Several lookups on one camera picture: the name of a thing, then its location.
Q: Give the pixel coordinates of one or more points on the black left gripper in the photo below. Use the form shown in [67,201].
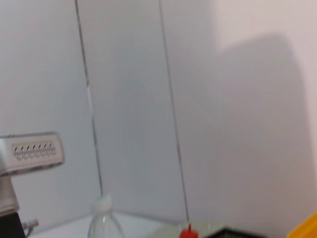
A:
[11,226]

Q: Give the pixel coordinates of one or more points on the orange fruit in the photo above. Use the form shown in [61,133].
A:
[188,234]

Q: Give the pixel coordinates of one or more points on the clear water bottle green label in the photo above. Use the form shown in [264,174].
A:
[104,223]

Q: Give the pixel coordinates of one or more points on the yellow plastic bin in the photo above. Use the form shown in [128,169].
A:
[305,228]

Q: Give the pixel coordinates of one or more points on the black mesh pen holder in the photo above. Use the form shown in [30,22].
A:
[235,234]

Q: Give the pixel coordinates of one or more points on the silver vented left wrist box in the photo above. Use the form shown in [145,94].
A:
[34,152]

